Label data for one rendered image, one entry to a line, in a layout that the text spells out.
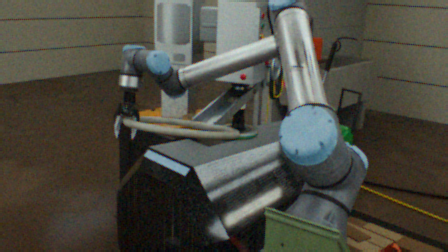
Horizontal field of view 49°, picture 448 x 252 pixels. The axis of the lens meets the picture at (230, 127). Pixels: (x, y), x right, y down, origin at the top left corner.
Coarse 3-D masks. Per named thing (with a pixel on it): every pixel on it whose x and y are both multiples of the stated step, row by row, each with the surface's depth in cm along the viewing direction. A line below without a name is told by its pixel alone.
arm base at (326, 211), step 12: (312, 192) 137; (300, 204) 136; (312, 204) 134; (324, 204) 134; (336, 204) 135; (300, 216) 132; (312, 216) 131; (324, 216) 131; (336, 216) 133; (348, 216) 138; (336, 228) 131
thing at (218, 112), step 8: (256, 88) 272; (224, 96) 260; (248, 96) 262; (216, 104) 251; (224, 104) 257; (232, 104) 257; (240, 104) 252; (200, 112) 236; (208, 112) 243; (216, 112) 247; (224, 112) 235; (232, 112) 243; (192, 120) 230; (200, 120) 236; (208, 120) 238; (216, 120) 227; (224, 120) 235; (200, 128) 230
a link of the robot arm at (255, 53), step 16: (240, 48) 188; (256, 48) 184; (272, 48) 182; (208, 64) 192; (224, 64) 189; (240, 64) 188; (256, 64) 189; (176, 80) 196; (192, 80) 195; (208, 80) 195; (176, 96) 202
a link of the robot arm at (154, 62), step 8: (136, 56) 192; (144, 56) 190; (152, 56) 187; (160, 56) 189; (168, 56) 191; (136, 64) 193; (144, 64) 190; (152, 64) 187; (160, 64) 189; (168, 64) 192; (152, 72) 190; (160, 72) 190; (168, 72) 194; (160, 80) 194
